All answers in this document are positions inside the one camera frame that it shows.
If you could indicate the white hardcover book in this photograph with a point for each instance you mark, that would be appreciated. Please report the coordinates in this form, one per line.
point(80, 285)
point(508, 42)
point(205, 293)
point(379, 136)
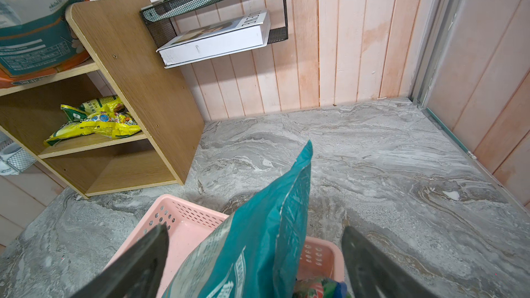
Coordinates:
point(244, 33)

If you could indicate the wooden three-tier shelf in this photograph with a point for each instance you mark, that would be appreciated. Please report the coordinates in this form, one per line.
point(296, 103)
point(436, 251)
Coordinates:
point(122, 49)

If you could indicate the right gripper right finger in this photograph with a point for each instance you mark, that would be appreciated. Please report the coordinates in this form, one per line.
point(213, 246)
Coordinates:
point(372, 273)

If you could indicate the white wire mesh rack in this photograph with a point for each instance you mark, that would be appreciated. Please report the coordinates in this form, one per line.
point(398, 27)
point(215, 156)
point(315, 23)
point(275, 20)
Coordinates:
point(14, 159)

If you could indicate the teal orange bag front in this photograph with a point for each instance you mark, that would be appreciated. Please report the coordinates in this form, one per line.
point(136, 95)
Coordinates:
point(37, 41)

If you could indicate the teal orange bag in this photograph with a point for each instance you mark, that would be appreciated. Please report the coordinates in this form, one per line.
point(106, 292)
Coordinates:
point(37, 41)
point(256, 251)

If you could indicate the pink plastic basket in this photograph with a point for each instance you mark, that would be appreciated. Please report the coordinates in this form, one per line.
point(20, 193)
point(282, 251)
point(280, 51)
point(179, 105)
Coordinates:
point(189, 224)

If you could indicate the yellow fertilizer bag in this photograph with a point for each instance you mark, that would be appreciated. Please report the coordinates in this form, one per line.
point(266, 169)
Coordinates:
point(104, 104)
point(111, 125)

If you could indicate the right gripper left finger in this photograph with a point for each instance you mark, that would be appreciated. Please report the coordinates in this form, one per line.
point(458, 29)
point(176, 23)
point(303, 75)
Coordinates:
point(136, 273)

